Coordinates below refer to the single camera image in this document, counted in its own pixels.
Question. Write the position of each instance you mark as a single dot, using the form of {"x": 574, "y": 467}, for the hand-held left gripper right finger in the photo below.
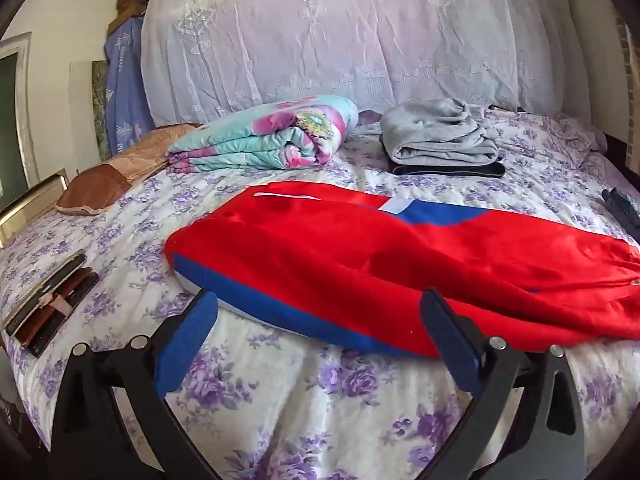
{"x": 450, "y": 345}

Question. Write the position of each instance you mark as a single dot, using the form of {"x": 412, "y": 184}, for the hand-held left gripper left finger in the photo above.
{"x": 187, "y": 345}

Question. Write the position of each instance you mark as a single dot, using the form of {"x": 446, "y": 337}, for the red pants with striped sides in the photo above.
{"x": 350, "y": 270}

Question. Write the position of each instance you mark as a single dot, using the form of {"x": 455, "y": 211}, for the folded grey pants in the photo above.
{"x": 435, "y": 130}

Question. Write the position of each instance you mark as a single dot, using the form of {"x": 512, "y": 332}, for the purple floral bedsheet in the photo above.
{"x": 280, "y": 410}

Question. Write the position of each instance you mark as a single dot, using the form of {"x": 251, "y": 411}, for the brown wallet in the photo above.
{"x": 60, "y": 317}

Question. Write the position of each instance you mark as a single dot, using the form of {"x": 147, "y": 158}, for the black wallet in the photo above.
{"x": 45, "y": 292}

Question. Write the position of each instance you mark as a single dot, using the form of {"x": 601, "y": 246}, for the folded black garment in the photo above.
{"x": 450, "y": 170}

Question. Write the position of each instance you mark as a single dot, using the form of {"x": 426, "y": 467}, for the brown pillow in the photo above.
{"x": 125, "y": 170}

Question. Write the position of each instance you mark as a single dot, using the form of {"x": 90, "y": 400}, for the dark cloth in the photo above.
{"x": 625, "y": 210}

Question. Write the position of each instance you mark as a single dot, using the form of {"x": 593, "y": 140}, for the folded floral quilt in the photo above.
{"x": 260, "y": 135}

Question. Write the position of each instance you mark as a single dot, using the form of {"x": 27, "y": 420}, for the purple floral pillowcase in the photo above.
{"x": 575, "y": 140}

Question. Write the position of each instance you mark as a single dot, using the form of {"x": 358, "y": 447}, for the marble patterned board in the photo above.
{"x": 97, "y": 110}

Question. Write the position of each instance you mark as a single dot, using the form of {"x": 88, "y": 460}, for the blue patterned cloth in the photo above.
{"x": 125, "y": 90}

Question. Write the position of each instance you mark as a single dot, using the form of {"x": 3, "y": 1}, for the white framed door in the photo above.
{"x": 15, "y": 110}

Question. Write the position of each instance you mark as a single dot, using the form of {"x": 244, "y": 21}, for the white lace cover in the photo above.
{"x": 350, "y": 35}

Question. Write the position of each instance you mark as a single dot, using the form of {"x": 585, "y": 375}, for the wooden cabinet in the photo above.
{"x": 135, "y": 0}

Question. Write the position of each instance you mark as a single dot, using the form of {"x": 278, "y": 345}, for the gold picture frame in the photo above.
{"x": 25, "y": 210}

